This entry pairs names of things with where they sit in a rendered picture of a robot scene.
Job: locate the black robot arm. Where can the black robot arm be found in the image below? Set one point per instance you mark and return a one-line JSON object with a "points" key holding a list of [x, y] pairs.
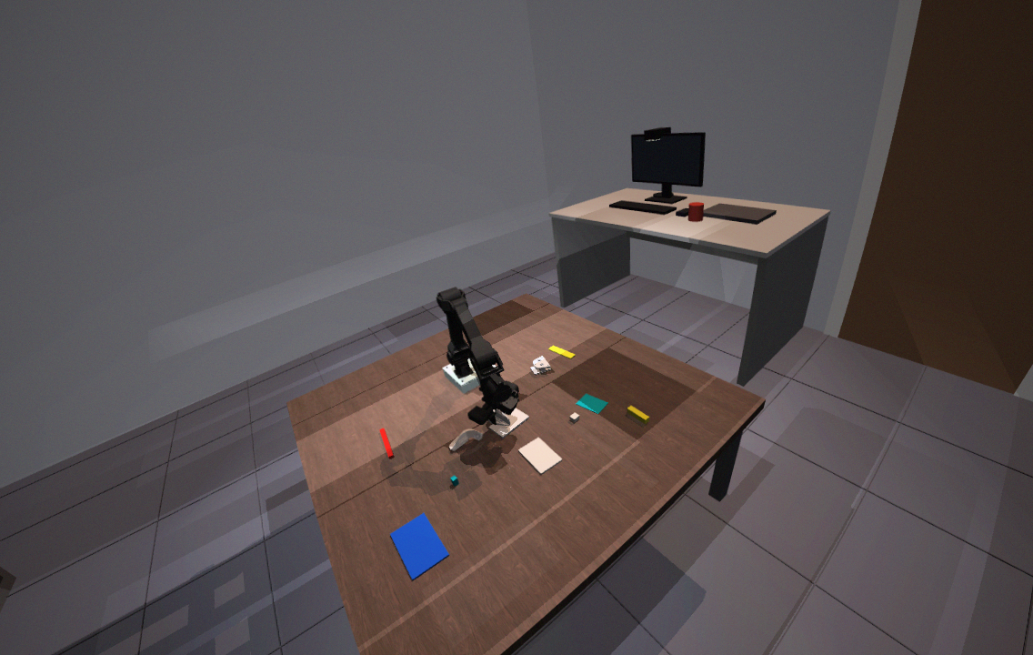
{"points": [[481, 354]]}

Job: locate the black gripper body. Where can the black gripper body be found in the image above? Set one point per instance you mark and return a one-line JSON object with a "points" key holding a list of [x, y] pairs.
{"points": [[481, 415]]}

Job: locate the teal flat plate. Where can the teal flat plate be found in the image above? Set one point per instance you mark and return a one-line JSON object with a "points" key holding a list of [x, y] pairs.
{"points": [[591, 403]]}

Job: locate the blue flat rectangular plate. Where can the blue flat rectangular plate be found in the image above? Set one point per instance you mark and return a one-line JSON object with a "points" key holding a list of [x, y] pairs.
{"points": [[419, 546]]}

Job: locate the red flat bar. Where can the red flat bar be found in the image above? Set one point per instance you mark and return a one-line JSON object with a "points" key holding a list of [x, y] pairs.
{"points": [[386, 443]]}

